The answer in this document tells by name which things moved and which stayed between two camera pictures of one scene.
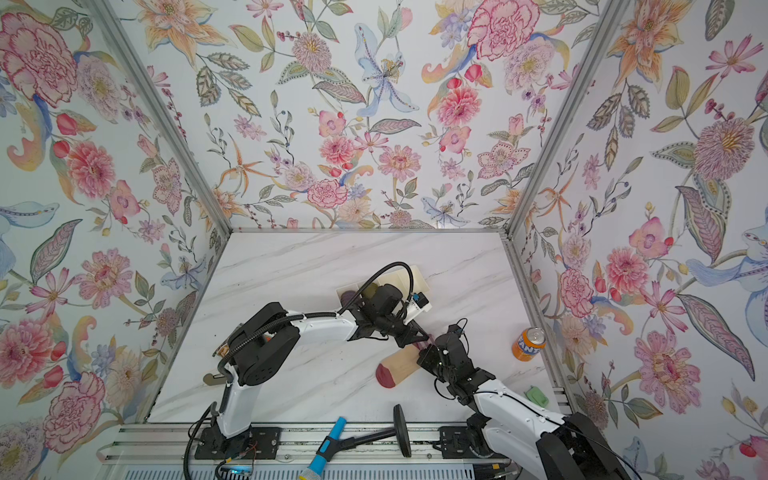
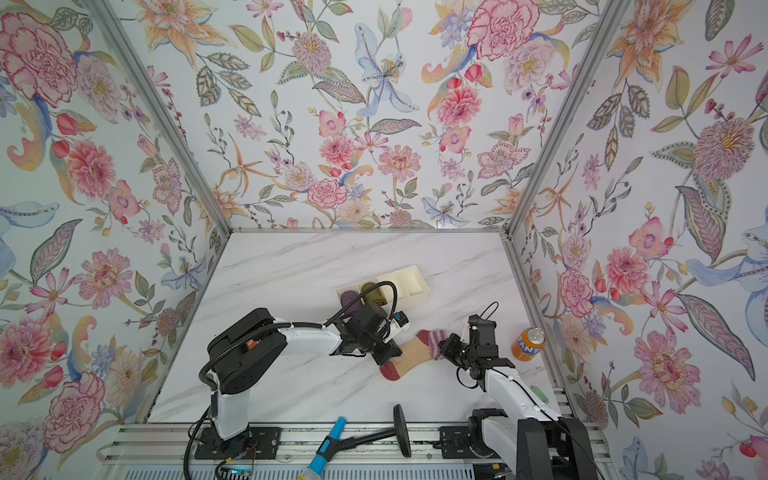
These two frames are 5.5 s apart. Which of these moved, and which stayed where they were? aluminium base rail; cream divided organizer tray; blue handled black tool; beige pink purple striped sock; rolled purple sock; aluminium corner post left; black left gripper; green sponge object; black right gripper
Moved: black right gripper; beige pink purple striped sock; black left gripper
Stayed: green sponge object; rolled purple sock; aluminium base rail; cream divided organizer tray; aluminium corner post left; blue handled black tool
